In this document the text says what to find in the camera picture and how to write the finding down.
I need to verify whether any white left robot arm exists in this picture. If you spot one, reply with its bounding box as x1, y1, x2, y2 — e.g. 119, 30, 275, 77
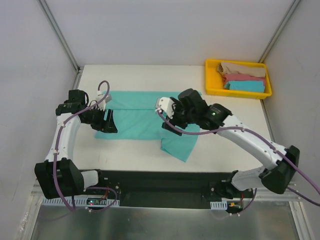
34, 89, 118, 199

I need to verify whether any left aluminium corner post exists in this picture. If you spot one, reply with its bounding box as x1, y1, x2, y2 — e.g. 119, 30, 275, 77
37, 0, 83, 74

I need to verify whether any beige rolled t shirt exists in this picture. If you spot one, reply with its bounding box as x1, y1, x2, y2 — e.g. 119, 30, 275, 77
216, 62, 266, 78

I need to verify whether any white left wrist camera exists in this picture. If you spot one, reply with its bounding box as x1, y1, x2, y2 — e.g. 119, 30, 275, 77
95, 90, 112, 111

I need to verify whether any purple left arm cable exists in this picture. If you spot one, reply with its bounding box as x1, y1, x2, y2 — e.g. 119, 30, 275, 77
53, 80, 118, 213

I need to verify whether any aluminium rail frame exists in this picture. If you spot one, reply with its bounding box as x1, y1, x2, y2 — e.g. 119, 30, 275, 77
30, 180, 302, 202

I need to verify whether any right aluminium corner post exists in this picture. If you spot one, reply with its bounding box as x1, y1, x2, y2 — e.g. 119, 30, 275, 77
258, 0, 303, 63

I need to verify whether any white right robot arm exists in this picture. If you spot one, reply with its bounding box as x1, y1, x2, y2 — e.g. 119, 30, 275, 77
155, 88, 300, 199

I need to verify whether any white cable duct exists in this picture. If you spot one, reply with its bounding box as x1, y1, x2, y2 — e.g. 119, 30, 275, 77
42, 197, 120, 208
210, 200, 228, 211

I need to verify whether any blue rolled t shirt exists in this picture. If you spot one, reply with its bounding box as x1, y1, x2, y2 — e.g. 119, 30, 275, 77
223, 81, 265, 93

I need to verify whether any yellow plastic bin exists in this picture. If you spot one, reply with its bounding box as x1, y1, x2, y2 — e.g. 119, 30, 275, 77
204, 59, 273, 100

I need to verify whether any aluminium corner post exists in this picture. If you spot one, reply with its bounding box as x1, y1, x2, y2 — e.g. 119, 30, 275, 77
37, 0, 83, 74
258, 0, 303, 63

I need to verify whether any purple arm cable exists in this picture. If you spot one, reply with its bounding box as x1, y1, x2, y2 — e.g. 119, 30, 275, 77
53, 80, 118, 213
156, 108, 320, 217

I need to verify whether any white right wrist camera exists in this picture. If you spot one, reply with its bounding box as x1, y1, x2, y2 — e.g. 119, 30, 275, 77
155, 97, 175, 119

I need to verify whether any left white cable duct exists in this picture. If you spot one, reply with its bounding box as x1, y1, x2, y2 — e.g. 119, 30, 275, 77
42, 197, 120, 208

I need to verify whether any teal green t shirt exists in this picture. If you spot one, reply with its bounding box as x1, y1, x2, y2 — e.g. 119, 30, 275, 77
95, 91, 198, 162

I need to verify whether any right white cable duct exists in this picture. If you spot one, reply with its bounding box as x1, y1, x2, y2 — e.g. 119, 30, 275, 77
210, 200, 228, 211

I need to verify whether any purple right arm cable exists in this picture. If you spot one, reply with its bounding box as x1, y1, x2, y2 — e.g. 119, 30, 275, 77
156, 108, 320, 217

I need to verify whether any pink rolled t shirt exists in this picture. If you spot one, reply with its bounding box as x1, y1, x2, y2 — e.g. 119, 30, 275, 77
222, 74, 265, 82

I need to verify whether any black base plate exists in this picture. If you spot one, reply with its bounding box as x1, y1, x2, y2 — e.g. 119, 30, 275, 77
82, 168, 258, 210

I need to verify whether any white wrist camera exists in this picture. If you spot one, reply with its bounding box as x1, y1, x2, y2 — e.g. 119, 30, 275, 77
155, 97, 175, 119
95, 90, 112, 111

